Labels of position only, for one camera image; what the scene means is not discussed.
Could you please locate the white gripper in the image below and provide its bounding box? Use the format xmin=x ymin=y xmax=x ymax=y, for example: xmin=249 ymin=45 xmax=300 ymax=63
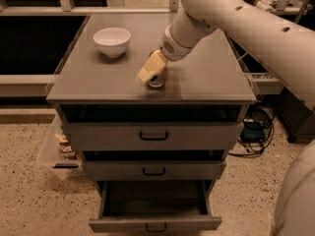
xmin=136 ymin=25 xmax=192 ymax=86

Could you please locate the orange soda can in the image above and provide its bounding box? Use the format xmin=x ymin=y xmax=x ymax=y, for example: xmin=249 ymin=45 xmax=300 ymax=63
xmin=147 ymin=50 xmax=167 ymax=88

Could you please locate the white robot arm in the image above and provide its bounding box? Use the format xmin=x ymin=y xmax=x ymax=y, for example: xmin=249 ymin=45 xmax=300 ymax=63
xmin=137 ymin=0 xmax=315 ymax=236

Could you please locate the grey drawer cabinet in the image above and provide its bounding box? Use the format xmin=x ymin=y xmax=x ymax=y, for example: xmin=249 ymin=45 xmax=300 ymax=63
xmin=45 ymin=13 xmax=257 ymax=185

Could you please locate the grey top drawer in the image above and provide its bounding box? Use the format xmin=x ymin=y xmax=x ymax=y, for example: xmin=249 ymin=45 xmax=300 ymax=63
xmin=62 ymin=123 xmax=243 ymax=151

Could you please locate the grey drawer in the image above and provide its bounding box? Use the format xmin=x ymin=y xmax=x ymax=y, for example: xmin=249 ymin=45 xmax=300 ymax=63
xmin=62 ymin=123 xmax=243 ymax=151
xmin=83 ymin=160 xmax=226 ymax=181
xmin=89 ymin=180 xmax=221 ymax=233

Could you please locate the grey middle drawer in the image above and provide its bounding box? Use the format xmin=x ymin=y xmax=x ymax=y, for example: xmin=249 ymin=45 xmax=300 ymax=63
xmin=83 ymin=160 xmax=226 ymax=181

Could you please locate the grey bottom drawer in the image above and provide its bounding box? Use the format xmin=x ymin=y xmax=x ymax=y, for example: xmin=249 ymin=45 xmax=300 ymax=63
xmin=89 ymin=180 xmax=221 ymax=233

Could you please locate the white ceramic bowl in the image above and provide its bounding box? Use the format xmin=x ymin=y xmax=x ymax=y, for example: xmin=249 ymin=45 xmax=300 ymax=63
xmin=94 ymin=28 xmax=131 ymax=58

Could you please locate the blue electronics box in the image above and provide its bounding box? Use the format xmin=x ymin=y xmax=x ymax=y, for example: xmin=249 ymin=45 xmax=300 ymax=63
xmin=240 ymin=122 xmax=266 ymax=143

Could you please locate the white power strip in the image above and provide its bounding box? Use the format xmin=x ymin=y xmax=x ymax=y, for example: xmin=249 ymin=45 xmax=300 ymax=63
xmin=243 ymin=0 xmax=278 ymax=13

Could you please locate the clear plastic snack bin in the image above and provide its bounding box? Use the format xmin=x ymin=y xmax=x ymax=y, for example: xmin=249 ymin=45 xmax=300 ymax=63
xmin=36 ymin=116 xmax=84 ymax=179

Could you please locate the dark side cabinet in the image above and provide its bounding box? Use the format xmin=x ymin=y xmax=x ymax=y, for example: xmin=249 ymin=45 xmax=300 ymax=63
xmin=277 ymin=88 xmax=315 ymax=143

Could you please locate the black cable bundle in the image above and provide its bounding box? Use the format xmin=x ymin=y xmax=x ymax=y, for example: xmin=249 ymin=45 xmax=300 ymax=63
xmin=227 ymin=105 xmax=275 ymax=159

